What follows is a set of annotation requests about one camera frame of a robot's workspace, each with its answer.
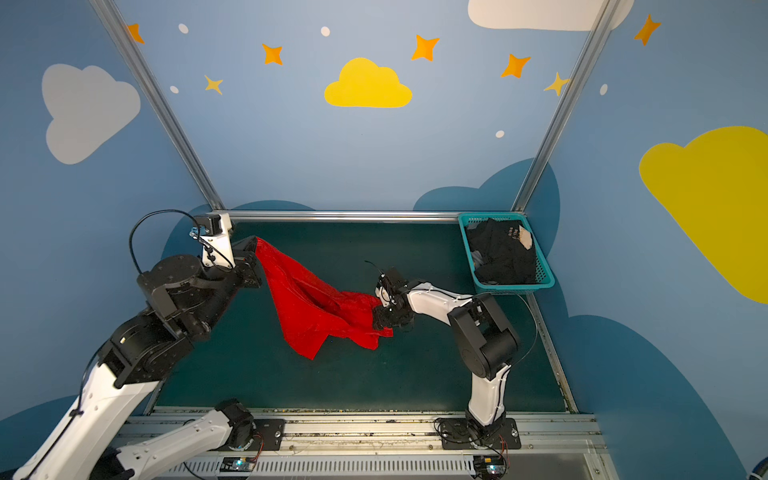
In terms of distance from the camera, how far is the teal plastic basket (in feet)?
3.16

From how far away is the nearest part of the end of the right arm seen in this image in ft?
2.36

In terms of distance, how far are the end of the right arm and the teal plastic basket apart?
29 cm
